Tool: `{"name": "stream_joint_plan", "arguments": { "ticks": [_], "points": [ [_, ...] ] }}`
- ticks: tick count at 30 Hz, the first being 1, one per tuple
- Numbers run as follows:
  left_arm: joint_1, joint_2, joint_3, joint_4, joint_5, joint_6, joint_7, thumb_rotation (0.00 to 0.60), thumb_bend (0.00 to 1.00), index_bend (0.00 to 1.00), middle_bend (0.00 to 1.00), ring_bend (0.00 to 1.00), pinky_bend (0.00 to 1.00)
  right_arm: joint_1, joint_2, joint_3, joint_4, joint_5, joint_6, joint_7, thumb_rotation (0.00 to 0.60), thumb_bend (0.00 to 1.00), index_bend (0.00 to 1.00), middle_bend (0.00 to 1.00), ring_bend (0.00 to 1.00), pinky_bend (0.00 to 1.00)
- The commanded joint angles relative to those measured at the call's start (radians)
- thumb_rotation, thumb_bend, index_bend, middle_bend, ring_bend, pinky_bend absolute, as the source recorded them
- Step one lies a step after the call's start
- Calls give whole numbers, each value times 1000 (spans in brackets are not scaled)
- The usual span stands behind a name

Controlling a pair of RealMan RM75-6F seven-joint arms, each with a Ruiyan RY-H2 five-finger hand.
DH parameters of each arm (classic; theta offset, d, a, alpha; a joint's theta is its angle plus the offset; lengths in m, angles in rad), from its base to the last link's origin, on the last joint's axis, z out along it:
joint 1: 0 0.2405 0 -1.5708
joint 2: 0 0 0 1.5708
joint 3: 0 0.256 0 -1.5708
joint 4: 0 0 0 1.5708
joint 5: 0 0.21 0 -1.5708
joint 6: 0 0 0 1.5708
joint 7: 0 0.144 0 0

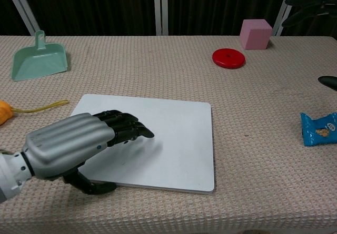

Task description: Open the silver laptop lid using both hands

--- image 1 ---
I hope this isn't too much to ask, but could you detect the red plastic disc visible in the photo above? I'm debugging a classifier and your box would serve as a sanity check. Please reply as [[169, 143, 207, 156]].
[[212, 48, 246, 68]]

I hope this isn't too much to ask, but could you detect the white slanted frame post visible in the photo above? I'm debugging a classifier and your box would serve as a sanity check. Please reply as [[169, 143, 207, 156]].
[[272, 0, 303, 37], [2, 0, 40, 36]]

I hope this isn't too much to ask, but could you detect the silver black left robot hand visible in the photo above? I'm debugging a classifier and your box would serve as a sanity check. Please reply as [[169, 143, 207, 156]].
[[22, 109, 155, 195]]

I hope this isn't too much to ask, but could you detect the silver laptop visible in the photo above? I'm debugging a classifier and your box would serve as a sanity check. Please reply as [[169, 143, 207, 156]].
[[70, 94, 215, 194]]

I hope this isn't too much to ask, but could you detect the orange tape measure with strap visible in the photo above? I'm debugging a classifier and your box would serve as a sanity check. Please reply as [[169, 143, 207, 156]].
[[0, 99, 70, 126]]

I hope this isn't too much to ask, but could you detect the black pleated curtain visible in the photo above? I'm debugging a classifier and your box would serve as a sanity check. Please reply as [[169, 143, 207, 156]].
[[0, 0, 337, 37]]

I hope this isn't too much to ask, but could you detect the beige waffle tablecloth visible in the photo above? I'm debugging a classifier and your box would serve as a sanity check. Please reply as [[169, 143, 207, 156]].
[[0, 35, 337, 234]]

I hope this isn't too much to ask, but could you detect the blue snack packet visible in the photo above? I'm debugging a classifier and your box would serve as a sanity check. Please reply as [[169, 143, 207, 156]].
[[300, 112, 337, 147]]

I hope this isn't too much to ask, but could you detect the green plastic dustpan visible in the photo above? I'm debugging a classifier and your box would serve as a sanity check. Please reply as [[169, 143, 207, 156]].
[[10, 30, 68, 82]]

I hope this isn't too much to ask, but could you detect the white upright double frame post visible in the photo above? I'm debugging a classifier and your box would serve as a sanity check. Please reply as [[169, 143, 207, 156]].
[[153, 0, 169, 36]]

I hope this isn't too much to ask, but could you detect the pink foam cube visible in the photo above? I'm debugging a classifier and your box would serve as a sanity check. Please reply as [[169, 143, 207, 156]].
[[239, 19, 273, 50]]

